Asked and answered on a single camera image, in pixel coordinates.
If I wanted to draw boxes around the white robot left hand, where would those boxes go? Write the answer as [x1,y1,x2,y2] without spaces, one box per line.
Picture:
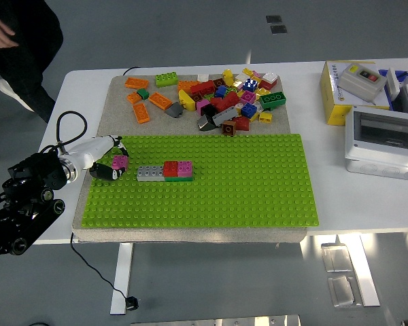
[67,134,130,183]

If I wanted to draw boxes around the person's right hand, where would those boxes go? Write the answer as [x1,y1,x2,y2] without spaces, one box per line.
[0,15,20,48]

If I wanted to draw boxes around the orange long toy brick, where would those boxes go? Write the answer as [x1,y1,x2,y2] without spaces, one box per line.
[177,80,201,92]
[148,92,173,111]
[124,77,150,90]
[133,103,150,124]

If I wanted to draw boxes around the red square toy brick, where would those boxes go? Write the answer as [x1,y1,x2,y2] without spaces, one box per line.
[163,160,180,178]
[231,115,251,132]

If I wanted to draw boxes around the lime green long toy brick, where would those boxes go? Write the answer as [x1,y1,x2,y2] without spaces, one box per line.
[155,72,179,88]

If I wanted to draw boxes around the yellow curved toy brick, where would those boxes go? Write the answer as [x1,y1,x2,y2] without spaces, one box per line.
[178,89,195,111]

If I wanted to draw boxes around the dark grey sloped toy brick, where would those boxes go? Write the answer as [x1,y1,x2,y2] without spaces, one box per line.
[196,114,216,132]

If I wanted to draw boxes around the black toy brick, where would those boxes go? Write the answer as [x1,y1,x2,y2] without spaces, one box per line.
[201,104,218,120]

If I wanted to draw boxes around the red long toy brick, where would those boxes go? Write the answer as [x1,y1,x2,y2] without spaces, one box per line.
[190,80,216,96]

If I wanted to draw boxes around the grey long sloped toy brick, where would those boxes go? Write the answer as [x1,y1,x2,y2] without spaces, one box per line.
[211,106,239,128]

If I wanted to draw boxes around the green studded baseplate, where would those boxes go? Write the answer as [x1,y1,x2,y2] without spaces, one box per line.
[81,133,320,229]

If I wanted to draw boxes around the brown square toy brick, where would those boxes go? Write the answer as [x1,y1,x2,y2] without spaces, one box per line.
[221,120,237,137]

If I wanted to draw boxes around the large red toy brick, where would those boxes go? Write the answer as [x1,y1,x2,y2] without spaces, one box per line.
[210,91,241,113]

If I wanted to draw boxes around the blue square toy brick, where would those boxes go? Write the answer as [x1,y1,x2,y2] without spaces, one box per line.
[240,102,258,119]

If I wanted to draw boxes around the dark green long toy brick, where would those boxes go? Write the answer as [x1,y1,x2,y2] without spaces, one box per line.
[259,91,288,110]

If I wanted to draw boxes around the person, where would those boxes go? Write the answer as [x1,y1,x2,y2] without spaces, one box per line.
[0,0,64,124]

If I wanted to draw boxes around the grey-brown table mat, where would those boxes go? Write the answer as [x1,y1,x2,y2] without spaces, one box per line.
[71,73,309,245]

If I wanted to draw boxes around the white table leg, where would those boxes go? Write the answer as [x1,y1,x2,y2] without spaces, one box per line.
[109,242,134,315]
[336,234,381,308]

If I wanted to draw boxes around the black plug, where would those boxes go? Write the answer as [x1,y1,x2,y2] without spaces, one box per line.
[124,295,140,312]

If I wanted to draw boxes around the yellow cardboard box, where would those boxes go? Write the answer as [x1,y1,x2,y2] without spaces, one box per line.
[318,60,392,127]

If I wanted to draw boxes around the white distribution box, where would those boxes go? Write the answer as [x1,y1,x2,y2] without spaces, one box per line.
[344,105,408,183]

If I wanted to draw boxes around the blue packaging box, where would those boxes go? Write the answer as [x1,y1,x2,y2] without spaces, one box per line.
[377,69,408,111]

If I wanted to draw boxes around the black hanging power cord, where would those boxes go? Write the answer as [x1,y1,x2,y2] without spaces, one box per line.
[69,232,129,300]

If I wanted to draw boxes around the white switch plate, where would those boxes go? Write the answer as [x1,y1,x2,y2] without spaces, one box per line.
[386,67,401,101]

